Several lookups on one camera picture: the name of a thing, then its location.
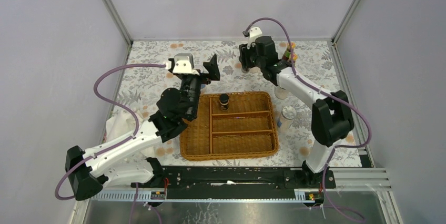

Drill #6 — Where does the black spout seed bottle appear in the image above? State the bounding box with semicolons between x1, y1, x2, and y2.
241;67;260;74

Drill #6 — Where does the silver lid shaker right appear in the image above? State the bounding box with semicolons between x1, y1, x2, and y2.
277;106;297;133

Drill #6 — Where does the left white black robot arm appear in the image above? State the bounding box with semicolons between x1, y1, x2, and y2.
55;53;220;201

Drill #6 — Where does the white crumpled cloth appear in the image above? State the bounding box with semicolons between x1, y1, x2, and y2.
104;110;156;157

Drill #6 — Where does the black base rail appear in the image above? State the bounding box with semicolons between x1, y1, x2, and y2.
131;166;336;200

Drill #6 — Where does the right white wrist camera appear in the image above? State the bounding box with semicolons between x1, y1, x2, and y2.
242;26;263;49

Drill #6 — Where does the wicker divided basket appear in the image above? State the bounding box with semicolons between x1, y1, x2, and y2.
179;91;279;161

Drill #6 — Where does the black cap white jar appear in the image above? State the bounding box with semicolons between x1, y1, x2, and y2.
275;86;289;100

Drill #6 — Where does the yellow cap sauce bottle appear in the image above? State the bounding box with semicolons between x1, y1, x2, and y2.
281;42;296;61
288;53;298;65

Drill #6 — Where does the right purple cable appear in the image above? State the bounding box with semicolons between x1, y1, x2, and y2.
243;17;373;224

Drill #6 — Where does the small dark spice jar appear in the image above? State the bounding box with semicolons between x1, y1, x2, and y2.
219;93;229;111

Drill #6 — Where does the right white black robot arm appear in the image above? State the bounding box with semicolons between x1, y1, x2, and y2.
239;36;354;188

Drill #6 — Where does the floral table mat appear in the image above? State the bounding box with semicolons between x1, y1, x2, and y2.
98;40;361;167

